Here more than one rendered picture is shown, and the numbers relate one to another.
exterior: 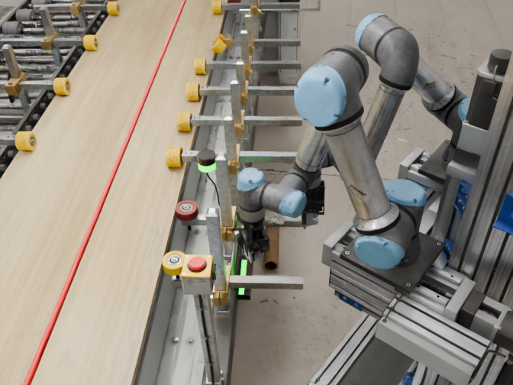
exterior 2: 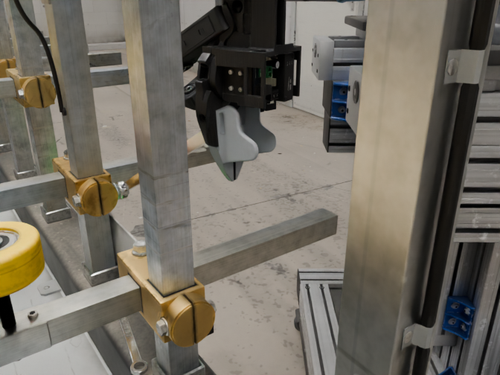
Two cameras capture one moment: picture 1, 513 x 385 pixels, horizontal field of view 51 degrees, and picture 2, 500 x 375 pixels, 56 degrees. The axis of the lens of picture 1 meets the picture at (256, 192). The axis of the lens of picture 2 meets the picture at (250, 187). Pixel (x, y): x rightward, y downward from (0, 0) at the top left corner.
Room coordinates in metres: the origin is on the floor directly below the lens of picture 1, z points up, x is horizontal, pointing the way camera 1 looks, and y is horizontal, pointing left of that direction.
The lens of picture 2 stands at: (0.76, 0.33, 1.11)
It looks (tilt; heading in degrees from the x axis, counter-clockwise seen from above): 23 degrees down; 320
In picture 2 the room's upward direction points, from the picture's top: straight up
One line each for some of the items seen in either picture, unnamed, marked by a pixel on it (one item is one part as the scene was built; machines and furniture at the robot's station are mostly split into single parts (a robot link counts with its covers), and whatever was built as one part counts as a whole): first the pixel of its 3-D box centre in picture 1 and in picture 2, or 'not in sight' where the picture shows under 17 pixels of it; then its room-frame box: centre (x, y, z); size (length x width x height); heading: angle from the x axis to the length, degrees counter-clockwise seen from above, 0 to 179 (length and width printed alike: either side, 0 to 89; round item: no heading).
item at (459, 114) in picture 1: (472, 122); not in sight; (1.44, -0.71, 1.21); 0.13 x 0.12 x 0.14; 20
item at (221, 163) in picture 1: (226, 210); (81, 131); (1.37, 0.11, 0.93); 0.03 x 0.03 x 0.48; 85
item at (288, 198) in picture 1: (285, 196); not in sight; (1.11, -0.08, 1.21); 0.11 x 0.11 x 0.08; 59
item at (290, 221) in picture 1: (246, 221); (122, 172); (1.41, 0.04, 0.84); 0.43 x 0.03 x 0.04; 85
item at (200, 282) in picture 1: (198, 275); not in sight; (0.86, 0.15, 1.18); 0.07 x 0.07 x 0.08; 85
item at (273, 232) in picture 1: (271, 245); not in sight; (2.05, -0.07, 0.04); 0.30 x 0.08 x 0.08; 175
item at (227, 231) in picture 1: (227, 223); (82, 184); (1.39, 0.11, 0.85); 0.13 x 0.06 x 0.05; 175
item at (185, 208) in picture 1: (188, 218); not in sight; (1.42, 0.25, 0.85); 0.08 x 0.08 x 0.11
